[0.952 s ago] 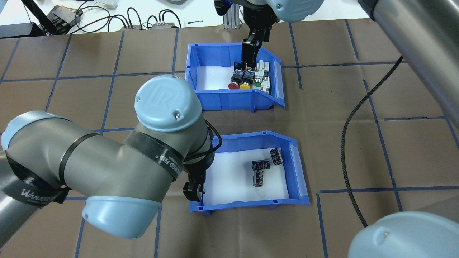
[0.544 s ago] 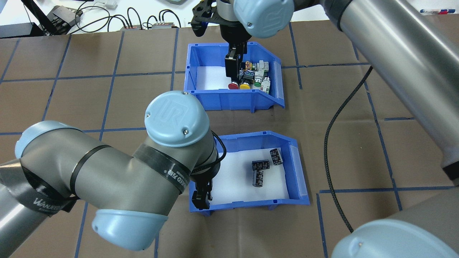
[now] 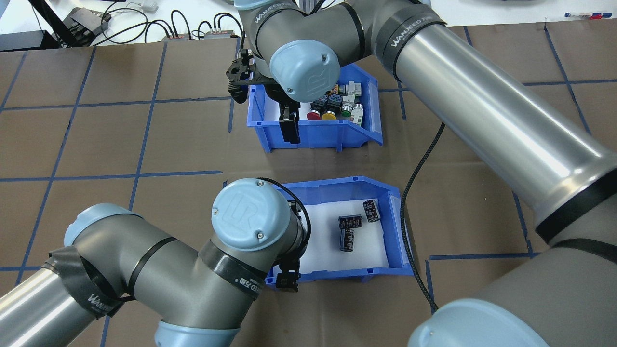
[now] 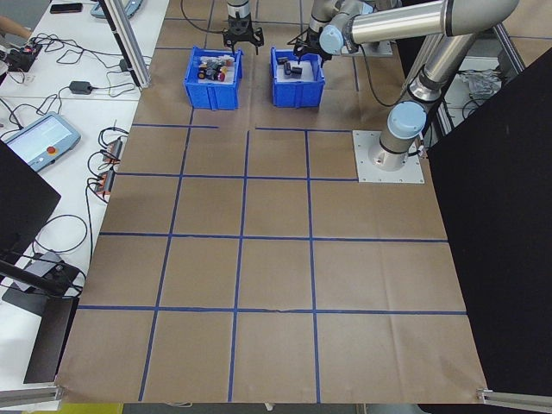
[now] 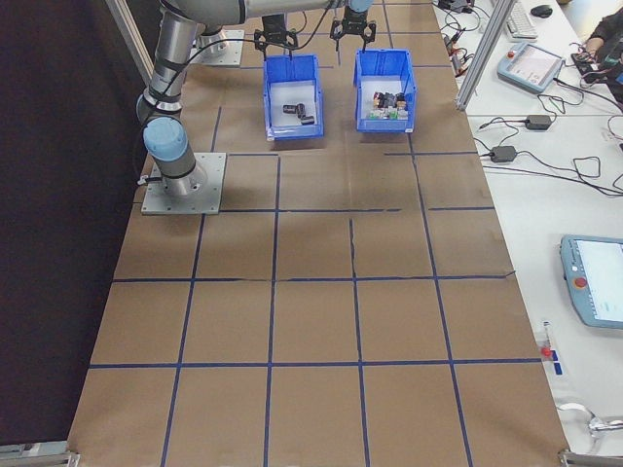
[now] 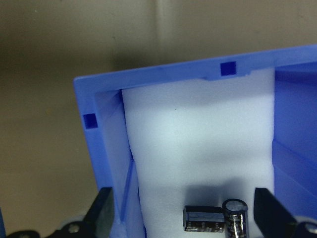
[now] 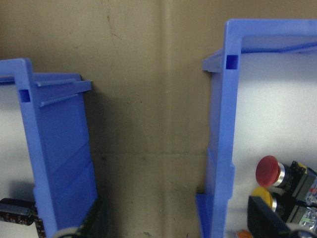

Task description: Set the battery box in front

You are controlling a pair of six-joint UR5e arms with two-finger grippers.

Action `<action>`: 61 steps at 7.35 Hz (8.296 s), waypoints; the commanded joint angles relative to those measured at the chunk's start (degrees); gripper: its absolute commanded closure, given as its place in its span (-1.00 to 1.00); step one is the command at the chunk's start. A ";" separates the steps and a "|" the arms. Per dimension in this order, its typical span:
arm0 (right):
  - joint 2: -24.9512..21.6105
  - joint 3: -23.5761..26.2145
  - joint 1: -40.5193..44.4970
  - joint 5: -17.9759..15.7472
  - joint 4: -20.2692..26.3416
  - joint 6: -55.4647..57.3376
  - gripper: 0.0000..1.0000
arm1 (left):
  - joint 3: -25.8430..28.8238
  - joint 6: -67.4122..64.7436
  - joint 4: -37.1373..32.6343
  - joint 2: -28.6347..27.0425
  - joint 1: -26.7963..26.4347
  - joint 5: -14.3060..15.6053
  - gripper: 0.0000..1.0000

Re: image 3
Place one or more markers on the aluminium profile post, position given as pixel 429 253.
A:
pixel 312 4

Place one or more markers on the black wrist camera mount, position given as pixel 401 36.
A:
pixel 241 72

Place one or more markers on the blue plastic capacitor bin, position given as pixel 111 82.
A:
pixel 337 188

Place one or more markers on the small grey usb hub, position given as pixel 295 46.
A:
pixel 174 36
pixel 219 34

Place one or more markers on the dark brown cylindrical capacitor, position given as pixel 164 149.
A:
pixel 347 240
pixel 350 222
pixel 371 211

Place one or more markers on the black diagonal bar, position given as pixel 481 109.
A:
pixel 46 21

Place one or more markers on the green push button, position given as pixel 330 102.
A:
pixel 346 112

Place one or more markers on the yellow push button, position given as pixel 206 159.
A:
pixel 329 116

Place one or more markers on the black parts in bin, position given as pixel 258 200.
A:
pixel 328 250

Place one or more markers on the white green switch block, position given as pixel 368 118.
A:
pixel 354 89

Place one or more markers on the red push button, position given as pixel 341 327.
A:
pixel 313 115

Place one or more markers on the blue plastic button bin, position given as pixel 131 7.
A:
pixel 318 137

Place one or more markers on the black flat block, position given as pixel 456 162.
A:
pixel 19 42

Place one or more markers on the small white adapter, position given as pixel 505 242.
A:
pixel 150 6

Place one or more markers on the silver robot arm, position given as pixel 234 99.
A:
pixel 482 106
pixel 168 270

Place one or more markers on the black orange switch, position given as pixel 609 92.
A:
pixel 336 90

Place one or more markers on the dark grey box device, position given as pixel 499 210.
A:
pixel 84 24

